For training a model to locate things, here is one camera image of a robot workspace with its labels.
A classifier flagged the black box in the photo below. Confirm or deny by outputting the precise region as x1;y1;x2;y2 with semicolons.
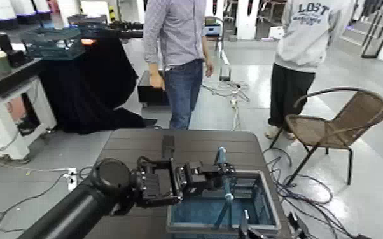
137;70;171;107

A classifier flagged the grey crate with blue handle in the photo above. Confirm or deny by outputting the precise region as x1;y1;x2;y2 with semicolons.
165;146;282;239

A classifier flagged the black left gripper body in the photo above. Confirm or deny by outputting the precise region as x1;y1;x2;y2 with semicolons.
134;158;185;207

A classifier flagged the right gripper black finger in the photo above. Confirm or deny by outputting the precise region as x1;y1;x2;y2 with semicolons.
239;208;251;239
288;211;309;239

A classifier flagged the brown wicker chair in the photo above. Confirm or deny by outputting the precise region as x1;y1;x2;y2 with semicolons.
268;87;383;187

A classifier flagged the person in grey hoodie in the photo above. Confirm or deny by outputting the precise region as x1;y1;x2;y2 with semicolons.
265;0;358;141

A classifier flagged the white power strip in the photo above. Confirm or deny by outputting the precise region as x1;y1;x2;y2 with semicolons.
66;167;78;193

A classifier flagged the black cloth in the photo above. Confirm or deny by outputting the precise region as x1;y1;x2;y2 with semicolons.
38;36;146;135

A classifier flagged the small monitor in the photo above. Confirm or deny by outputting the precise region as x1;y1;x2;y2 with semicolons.
203;17;223;38

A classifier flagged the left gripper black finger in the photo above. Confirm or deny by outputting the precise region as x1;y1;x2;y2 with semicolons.
183;160;238;183
177;167;225;198

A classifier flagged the black metal frame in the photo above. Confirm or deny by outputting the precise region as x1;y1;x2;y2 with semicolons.
360;0;383;60

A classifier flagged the dark floor cable bundle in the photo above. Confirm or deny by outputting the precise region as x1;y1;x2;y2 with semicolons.
264;146;374;239

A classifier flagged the dark plastic crate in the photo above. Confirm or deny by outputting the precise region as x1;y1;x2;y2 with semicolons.
67;14;112;39

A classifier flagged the metal floor stand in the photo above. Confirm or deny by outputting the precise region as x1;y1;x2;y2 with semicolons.
217;18;233;83

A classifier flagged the blue plastic crate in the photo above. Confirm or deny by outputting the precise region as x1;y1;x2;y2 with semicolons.
20;26;86;62

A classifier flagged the person in checked shirt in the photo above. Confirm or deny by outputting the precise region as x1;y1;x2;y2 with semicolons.
143;0;216;130

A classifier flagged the grey floor cable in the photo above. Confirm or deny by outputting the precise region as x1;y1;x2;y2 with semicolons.
0;165;94;239

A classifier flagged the white floor cable bundle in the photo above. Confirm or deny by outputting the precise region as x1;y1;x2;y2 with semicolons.
202;79;251;132

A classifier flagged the green cup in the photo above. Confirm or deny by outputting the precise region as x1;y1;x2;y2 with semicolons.
0;50;13;75

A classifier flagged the white stand with black top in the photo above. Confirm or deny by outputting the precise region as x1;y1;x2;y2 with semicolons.
0;58;58;161

